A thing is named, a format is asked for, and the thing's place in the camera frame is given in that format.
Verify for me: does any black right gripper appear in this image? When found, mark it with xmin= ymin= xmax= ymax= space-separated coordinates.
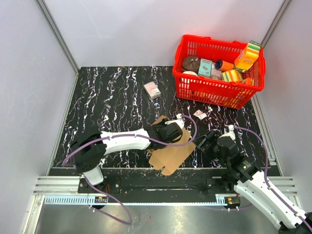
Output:
xmin=191 ymin=129 xmax=230 ymax=166

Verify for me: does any brown cardboard box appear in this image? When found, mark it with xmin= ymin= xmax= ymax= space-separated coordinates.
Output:
xmin=145 ymin=116 xmax=196 ymax=176

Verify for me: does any small white paper packet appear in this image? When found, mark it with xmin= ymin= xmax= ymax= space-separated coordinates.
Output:
xmin=194 ymin=110 xmax=207 ymax=120

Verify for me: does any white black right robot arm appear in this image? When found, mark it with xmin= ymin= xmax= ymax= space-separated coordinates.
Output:
xmin=197 ymin=125 xmax=312 ymax=234

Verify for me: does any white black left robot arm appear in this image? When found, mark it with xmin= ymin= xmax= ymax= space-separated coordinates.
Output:
xmin=70 ymin=119 xmax=184 ymax=193

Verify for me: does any small grey card box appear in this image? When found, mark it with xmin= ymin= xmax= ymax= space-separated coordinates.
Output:
xmin=143 ymin=81 xmax=161 ymax=100

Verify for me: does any pink grey small box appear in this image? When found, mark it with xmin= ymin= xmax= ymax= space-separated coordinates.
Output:
xmin=210 ymin=62 xmax=222 ymax=80

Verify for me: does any teal small box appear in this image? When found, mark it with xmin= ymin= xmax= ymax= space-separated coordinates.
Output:
xmin=197 ymin=58 xmax=213 ymax=78

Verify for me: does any white round container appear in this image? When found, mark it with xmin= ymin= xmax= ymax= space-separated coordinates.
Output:
xmin=183 ymin=71 xmax=197 ymax=76

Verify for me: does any small orange packet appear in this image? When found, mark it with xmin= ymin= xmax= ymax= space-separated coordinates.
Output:
xmin=240 ymin=77 xmax=254 ymax=86

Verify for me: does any yellow green striped sponge pack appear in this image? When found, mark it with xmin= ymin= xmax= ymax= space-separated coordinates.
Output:
xmin=222 ymin=70 xmax=243 ymax=83

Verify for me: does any brown round bread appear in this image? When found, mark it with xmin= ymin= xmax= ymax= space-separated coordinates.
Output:
xmin=182 ymin=56 xmax=200 ymax=73

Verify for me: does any red plastic shopping basket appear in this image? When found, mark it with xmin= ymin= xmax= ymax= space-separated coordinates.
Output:
xmin=173 ymin=35 xmax=266 ymax=109

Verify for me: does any orange can with blue lid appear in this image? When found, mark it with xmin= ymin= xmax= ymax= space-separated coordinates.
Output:
xmin=215 ymin=59 xmax=234 ymax=72

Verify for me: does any tall orange juice carton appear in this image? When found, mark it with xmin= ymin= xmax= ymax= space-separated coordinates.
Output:
xmin=234 ymin=40 xmax=261 ymax=73

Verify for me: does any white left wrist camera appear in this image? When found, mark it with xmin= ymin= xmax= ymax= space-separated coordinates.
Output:
xmin=165 ymin=114 xmax=185 ymax=129

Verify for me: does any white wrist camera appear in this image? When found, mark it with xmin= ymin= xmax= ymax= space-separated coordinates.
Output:
xmin=165 ymin=114 xmax=185 ymax=129
xmin=223 ymin=125 xmax=235 ymax=141

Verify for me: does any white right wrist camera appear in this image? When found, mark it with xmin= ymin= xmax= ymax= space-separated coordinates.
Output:
xmin=223 ymin=125 xmax=235 ymax=141

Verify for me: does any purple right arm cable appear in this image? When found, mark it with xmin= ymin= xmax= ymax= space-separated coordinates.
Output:
xmin=226 ymin=126 xmax=312 ymax=226

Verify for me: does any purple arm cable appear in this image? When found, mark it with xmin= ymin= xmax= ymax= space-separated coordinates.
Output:
xmin=62 ymin=114 xmax=198 ymax=225
xmin=226 ymin=126 xmax=312 ymax=226

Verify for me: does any aluminium front rail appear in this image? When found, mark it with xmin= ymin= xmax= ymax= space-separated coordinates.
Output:
xmin=44 ymin=194 xmax=236 ymax=206

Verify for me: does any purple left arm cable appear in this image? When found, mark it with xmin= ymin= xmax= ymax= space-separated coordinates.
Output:
xmin=62 ymin=114 xmax=198 ymax=225

